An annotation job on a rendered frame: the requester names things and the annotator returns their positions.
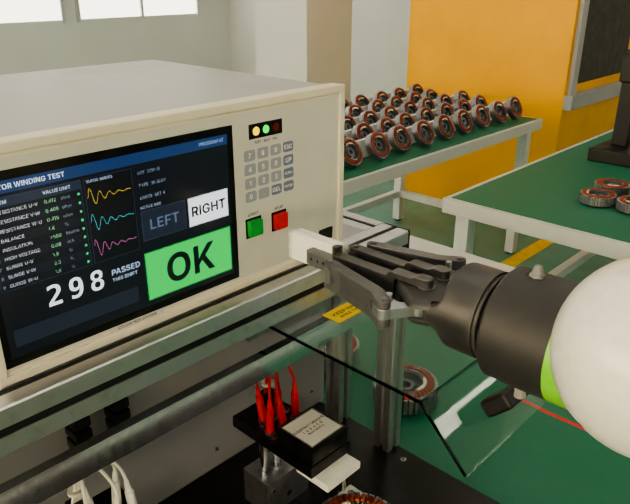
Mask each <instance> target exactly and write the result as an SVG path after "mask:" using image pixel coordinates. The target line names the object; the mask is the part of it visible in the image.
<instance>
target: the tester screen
mask: <svg viewBox="0 0 630 504"><path fill-rule="evenodd" d="M225 188H227V193H228V212H229V215H228V216H225V217H221V218H218V219H215V220H212V221H209V222H206V223H202V224H199V225H196V226H193V227H190V228H187V229H183V230H180V231H177V232H174V233H171V234H168V235H164V236H161V237H158V238H155V239H152V240H148V241H145V242H144V239H143V230H142V220H141V212H142V211H146V210H149V209H153V208H157V207H160V206H164V205H167V204H171V203H174V202H178V201H182V200H185V199H189V198H192V197H196V196H200V195H203V194H207V193H210V192H214V191H218V190H221V189H225ZM228 226H230V235H231V254H232V269H230V270H228V271H225V272H223V273H220V274H218V275H215V276H212V277H210V278H207V279H205V280H202V281H199V282H197V283H194V284H192V285H189V286H187V287H184V288H181V289H179V290H176V291H174V292H171V293H168V294H166V295H163V296H161V297H158V298H155V299H153V300H150V301H149V293H148V284H147V275H146V265H145V256H144V254H146V253H149V252H152V251H155V250H158V249H161V248H164V247H167V246H170V245H173V244H176V243H179V242H182V241H185V240H188V239H191V238H194V237H197V236H200V235H203V234H206V233H209V232H212V231H215V230H218V229H221V228H225V227H228ZM103 266H106V272H107V279H108V287H109V289H108V290H106V291H103V292H100V293H97V294H94V295H92V296H89V297H86V298H83V299H80V300H77V301H75V302H72V303H69V304H66V305H63V306H61V307H58V308H55V309H52V310H49V311H47V312H46V307H45V302H44V296H43V290H42V286H45V285H48V284H51V283H54V282H57V281H60V280H63V279H66V278H69V277H72V276H75V275H79V274H82V273H85V272H88V271H91V270H94V269H97V268H100V267H103ZM232 273H234V266H233V247H232V228H231V209H230V190H229V171H228V153H227V134H224V135H219V136H214V137H210V138H205V139H200V140H195V141H190V142H186V143H181V144H176V145H171V146H166V147H162V148H157V149H152V150H147V151H142V152H138V153H133V154H128V155H123V156H118V157H114V158H109V159H104V160H99V161H94V162H90V163H85V164H80V165H75V166H71V167H66V168H61V169H56V170H51V171H47V172H42V173H37V174H32V175H27V176H23V177H18V178H13V179H8V180H3V181H0V306H1V310H2V315H3V320H4V325H5V329H6V334H7V339H8V344H9V348H10V353H11V358H12V360H13V359H16V358H18V357H21V356H23V355H26V354H28V353H31V352H33V351H36V350H38V349H41V348H44V347H46V346H49V345H51V344H54V343H56V342H59V341H61V340H64V339H66V338H69V337H72V336H74V335H77V334H79V333H82V332H84V331H87V330H89V329H92V328H94V327H97V326H100V325H102V324H105V323H107V322H110V321H112V320H115V319H117V318H120V317H123V316H125V315H128V314H130V313H133V312H135V311H138V310H140V309H143V308H145V307H148V306H151V305H153V304H156V303H158V302H161V301H163V300H166V299H168V298H171V297H173V296H176V295H179V294H181V293H184V292H186V291H189V290H191V289H194V288H196V287H199V286H201V285H204V284H207V283H209V282H212V281H214V280H217V279H219V278H222V277H224V276H227V275H229V274H232ZM136 286H138V291H139V299H140V301H138V302H135V303H133V304H130V305H127V306H125V307H122V308H119V309H117V310H114V311H112V312H109V313H106V314H104V315H101V316H98V317H96V318H93V319H91V320H88V321H85V322H83V323H80V324H78V325H75V326H72V327H70V328H67V329H64V330H62V331H59V332H57V333H54V334H51V335H49V336H46V337H44V338H41V339H38V340H36V341H33V342H30V343H28V344H25V345H23V346H20V347H17V348H16V343H15V338H14V333H13V331H15V330H18V329H21V328H24V327H26V326H29V325H32V324H35V323H37V322H40V321H43V320H46V319H48V318H51V317H54V316H57V315H59V314H62V313H65V312H68V311H70V310H73V309H76V308H79V307H81V306H84V305H87V304H89V303H92V302H95V301H98V300H100V299H103V298H106V297H109V296H111V295H114V294H117V293H120V292H122V291H125V290H128V289H131V288H133V287H136Z"/></svg>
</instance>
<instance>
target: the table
mask: <svg viewBox="0 0 630 504"><path fill-rule="evenodd" d="M408 91H409V92H408V93H409V94H408V95H407V93H406V92H405V90H404V89H402V88H401V87H397V88H395V89H393V90H392V91H391V97H388V94H387V93H385V92H384V91H378V92H377V93H375V94H374V95H373V101H371V102H369V100H368V99H367V97H366V96H364V95H362V94H358V95H357V96H355V97H354V98H353V99H352V104H350V102H349V101H348V100H347V99H345V123H344V131H345V130H349V129H352V137H353V139H352V138H346V136H345V134H344V180H343V196H346V195H349V194H352V193H355V192H358V191H361V190H363V189H366V188H369V187H372V186H375V185H378V184H381V183H384V182H387V181H390V180H393V179H394V190H393V191H390V192H387V193H384V194H381V195H379V196H376V197H373V198H370V199H368V200H365V201H362V202H359V203H356V204H354V205H351V206H348V207H345V208H343V210H345V211H348V212H351V213H354V214H355V213H358V212H361V211H363V210H366V209H369V208H371V207H374V206H377V205H379V204H382V203H385V202H387V201H390V200H393V217H392V218H394V220H395V221H401V219H402V218H403V215H404V198H406V199H409V200H413V201H417V202H420V203H424V204H428V205H432V206H435V207H439V208H442V204H443V200H442V199H438V198H434V197H431V196H427V195H423V194H419V193H415V192H411V191H407V190H405V179H406V175H407V174H410V173H413V172H416V171H419V170H422V169H425V168H428V167H431V166H434V165H437V164H440V163H443V162H445V161H448V160H451V159H454V158H457V157H460V156H463V155H466V154H469V153H472V152H475V151H478V150H481V149H483V148H486V147H489V146H492V145H495V144H498V143H501V142H504V141H507V140H510V139H513V138H516V137H518V140H517V149H516V157H515V165H514V169H516V168H518V167H521V166H523V165H526V164H528V157H529V149H530V141H531V134H532V132H533V131H536V130H539V129H542V122H543V119H538V118H532V117H525V116H521V115H522V105H520V104H521V103H520V100H519V99H518V98H517V97H515V96H512V97H510V98H507V99H506V103H505V106H504V105H503V103H502V102H501V101H499V100H496V101H494V102H492V103H490V105H489V113H488V111H487V109H486V108H485V107H486V106H488V104H487V101H486V99H485V98H484V97H483V96H482V95H480V94H478V95H476V96H474V97H472V99H471V105H470V103H469V102H468V101H470V98H469V95H468V93H467V92H466V91H464V90H459V91H457V92H455V94H454V102H455V105H454V110H455V112H454V111H453V108H452V106H451V105H453V101H452V99H451V98H450V96H449V95H448V94H445V93H443V94H441V95H439V96H437V95H438V94H437V93H436V92H435V91H434V90H433V89H431V88H429V89H427V90H425V91H424V90H423V88H422V86H421V85H420V84H417V83H415V84H413V85H411V86H410V87H409V90H408ZM423 91H424V92H423ZM420 94H422V97H421V96H420ZM405 97H406V102H404V103H403V101H402V99H401V98H405ZM434 99H436V106H437V107H436V108H435V104H434V102H433V101H432V100H434ZM386 101H387V103H386V105H387V106H385V104H384V103H383V102H386ZM417 103H418V106H417V107H418V108H417V107H416V105H415V104H417ZM367 105H368V110H366V111H364V110H362V108H361V107H362V106H367ZM399 107H400V114H399V112H398V111H397V110H396V109H395V108H399ZM505 107H506V109H505ZM432 109H436V117H435V116H433V115H434V114H433V112H432ZM352 111H353V113H352ZM467 111H471V116H470V114H469V113H468V112H467ZM377 112H380V120H379V117H378V116H377V114H376V113H377ZM412 114H416V122H415V120H413V119H414V118H413V117H412V116H411V115H412ZM489 114H490V115H489ZM507 114H508V116H507ZM452 115H453V123H454V126H453V123H452V120H451V119H450V117H449V116H452ZM354 117H359V123H358V124H356V122H355V120H354V119H353V118H354ZM461 117H462V118H461ZM490 117H491V118H492V120H491V121H490ZM471 118H472V120H473V123H474V124H475V125H473V126H472V120H471ZM392 119H395V123H394V121H393V120H392ZM432 120H434V121H433V127H434V131H436V132H435V133H436V135H437V136H436V137H434V132H433V129H432V127H431V125H430V124H429V123H428V122H429V121H432ZM374 123H376V131H375V132H374V131H373V129H372V127H371V126H370V124H374ZM463 125H464V126H463ZM409 126H412V134H413V136H414V137H413V138H415V141H416V142H415V143H411V136H410V133H409V132H408V130H407V129H406V127H409ZM454 127H455V129H456V131H454ZM445 130H446V132H445ZM386 132H388V133H389V134H388V139H387V138H386V136H385V135H384V134H383V133H386ZM424 137H426V138H424ZM363 138H366V140H365V147H366V150H368V151H367V152H368V154H370V156H367V157H362V156H363V152H362V150H361V148H360V145H359V144H357V142H356V140H360V139H363ZM386 139H387V140H386ZM388 140H389V142H390V144H391V146H392V148H393V149H391V150H390V146H389V142H387V141H388ZM374 141H375V142H374ZM402 142H403V143H402ZM401 143H402V144H401ZM379 150H381V151H380V152H379ZM352 156H353V159H351V157H352ZM518 234H519V233H517V232H514V231H510V230H507V231H506V239H505V247H504V251H506V253H507V254H514V252H515V251H516V249H517V242H518Z"/></svg>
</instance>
